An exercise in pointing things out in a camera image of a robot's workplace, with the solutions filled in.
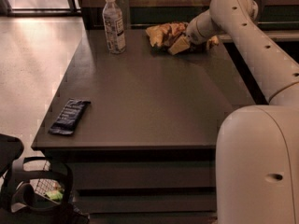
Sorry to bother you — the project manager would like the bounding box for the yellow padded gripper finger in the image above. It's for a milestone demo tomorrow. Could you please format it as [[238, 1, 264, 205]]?
[[168, 35, 191, 55]]

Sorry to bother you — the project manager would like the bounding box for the wire mesh basket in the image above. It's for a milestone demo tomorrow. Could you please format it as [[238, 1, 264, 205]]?
[[31, 159, 65, 203]]

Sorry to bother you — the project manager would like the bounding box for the black chair edge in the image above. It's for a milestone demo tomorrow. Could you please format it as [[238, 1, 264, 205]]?
[[0, 134, 24, 175]]

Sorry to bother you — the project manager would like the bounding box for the clear plastic water bottle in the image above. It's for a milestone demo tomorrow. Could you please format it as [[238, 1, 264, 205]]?
[[102, 0, 126, 54]]

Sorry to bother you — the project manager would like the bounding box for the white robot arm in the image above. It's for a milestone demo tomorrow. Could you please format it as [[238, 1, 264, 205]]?
[[178, 0, 299, 224]]

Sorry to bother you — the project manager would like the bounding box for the grey drawer cabinet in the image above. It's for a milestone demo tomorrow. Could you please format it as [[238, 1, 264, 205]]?
[[33, 30, 252, 224]]

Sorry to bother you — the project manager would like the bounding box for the blue rxbar blueberry wrapper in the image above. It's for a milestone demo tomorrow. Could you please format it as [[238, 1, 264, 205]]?
[[49, 99, 91, 135]]

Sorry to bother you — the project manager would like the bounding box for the black bag with handles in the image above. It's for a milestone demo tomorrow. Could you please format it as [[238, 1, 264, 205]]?
[[1, 157, 90, 224]]

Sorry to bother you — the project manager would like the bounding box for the brown chip bag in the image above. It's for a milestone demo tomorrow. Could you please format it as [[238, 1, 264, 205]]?
[[146, 21, 219, 53]]

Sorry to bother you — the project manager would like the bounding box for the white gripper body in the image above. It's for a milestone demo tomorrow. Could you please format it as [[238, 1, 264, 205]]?
[[186, 9, 224, 45]]

